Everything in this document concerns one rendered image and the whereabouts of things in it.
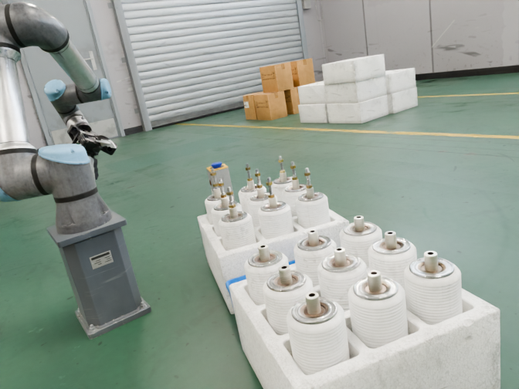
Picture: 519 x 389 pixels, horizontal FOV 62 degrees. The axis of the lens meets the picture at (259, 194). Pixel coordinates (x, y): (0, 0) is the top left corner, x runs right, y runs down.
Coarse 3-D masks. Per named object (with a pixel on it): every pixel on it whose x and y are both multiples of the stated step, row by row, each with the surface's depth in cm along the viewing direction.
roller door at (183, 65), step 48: (144, 0) 587; (192, 0) 625; (240, 0) 668; (288, 0) 718; (144, 48) 597; (192, 48) 636; (240, 48) 681; (288, 48) 735; (144, 96) 607; (192, 96) 647; (240, 96) 694
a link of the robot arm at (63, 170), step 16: (64, 144) 120; (32, 160) 114; (48, 160) 112; (64, 160) 112; (80, 160) 115; (32, 176) 112; (48, 176) 113; (64, 176) 113; (80, 176) 115; (48, 192) 116; (64, 192) 114; (80, 192) 116
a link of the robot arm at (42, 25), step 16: (16, 16) 114; (32, 16) 116; (48, 16) 120; (16, 32) 116; (32, 32) 117; (48, 32) 120; (64, 32) 125; (48, 48) 124; (64, 48) 127; (64, 64) 134; (80, 64) 139; (80, 80) 144; (96, 80) 151; (80, 96) 155; (96, 96) 156
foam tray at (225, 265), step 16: (208, 224) 141; (336, 224) 123; (208, 240) 132; (256, 240) 124; (272, 240) 119; (288, 240) 119; (336, 240) 124; (208, 256) 146; (224, 256) 115; (240, 256) 116; (288, 256) 121; (224, 272) 116; (240, 272) 117; (224, 288) 119
